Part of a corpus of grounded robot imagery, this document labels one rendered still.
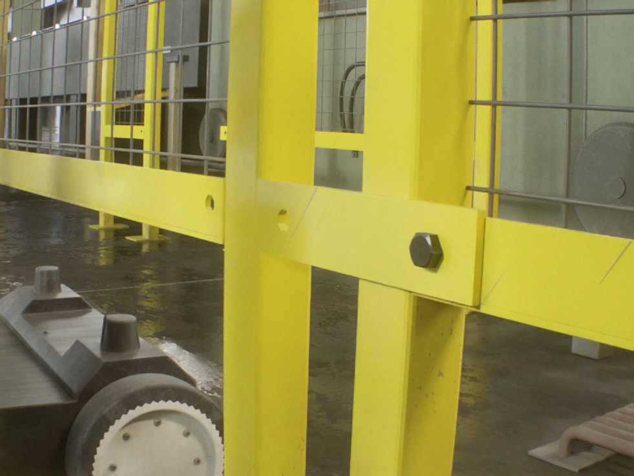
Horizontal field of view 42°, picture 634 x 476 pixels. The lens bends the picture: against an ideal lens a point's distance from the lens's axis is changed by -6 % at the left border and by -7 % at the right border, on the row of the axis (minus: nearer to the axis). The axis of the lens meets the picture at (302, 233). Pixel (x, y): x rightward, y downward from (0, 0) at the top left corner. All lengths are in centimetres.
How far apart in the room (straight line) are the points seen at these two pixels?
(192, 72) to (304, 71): 376
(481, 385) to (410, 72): 120
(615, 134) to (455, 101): 192
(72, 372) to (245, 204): 45
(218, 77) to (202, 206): 343
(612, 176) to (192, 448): 167
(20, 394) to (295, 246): 51
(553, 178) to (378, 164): 210
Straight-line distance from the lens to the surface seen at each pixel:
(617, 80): 247
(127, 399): 93
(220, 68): 411
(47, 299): 131
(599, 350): 188
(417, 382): 52
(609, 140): 243
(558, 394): 163
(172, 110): 389
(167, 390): 95
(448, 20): 51
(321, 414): 146
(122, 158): 430
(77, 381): 100
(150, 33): 336
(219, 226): 67
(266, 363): 65
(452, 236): 46
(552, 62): 261
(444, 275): 47
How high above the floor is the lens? 49
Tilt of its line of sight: 8 degrees down
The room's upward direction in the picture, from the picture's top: 2 degrees clockwise
